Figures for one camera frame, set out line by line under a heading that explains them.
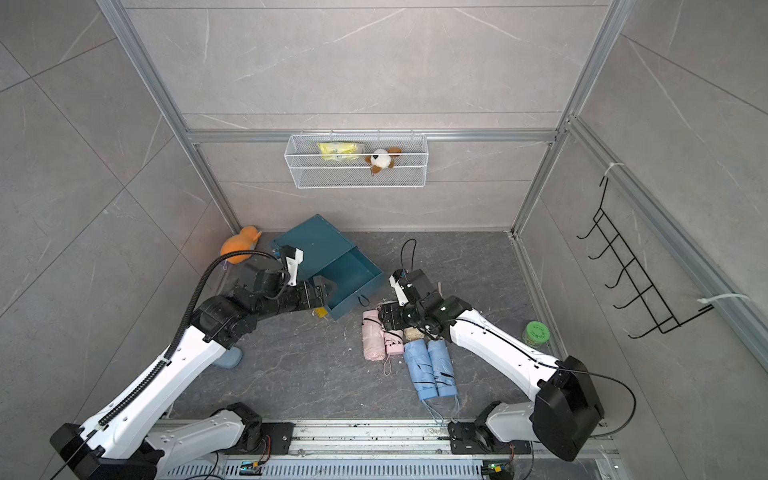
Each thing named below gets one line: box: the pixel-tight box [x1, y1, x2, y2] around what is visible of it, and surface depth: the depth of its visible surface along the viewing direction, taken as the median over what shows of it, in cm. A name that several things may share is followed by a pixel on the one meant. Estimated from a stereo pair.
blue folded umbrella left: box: [404, 339, 439, 401], surface depth 83 cm
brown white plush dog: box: [364, 147, 403, 176], surface depth 88 cm
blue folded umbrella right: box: [426, 339, 458, 397], surface depth 83 cm
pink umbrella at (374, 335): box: [361, 309, 386, 362], surface depth 90 cm
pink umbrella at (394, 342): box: [384, 329, 404, 355], surface depth 89 cm
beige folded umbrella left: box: [404, 326, 425, 341], surface depth 90 cm
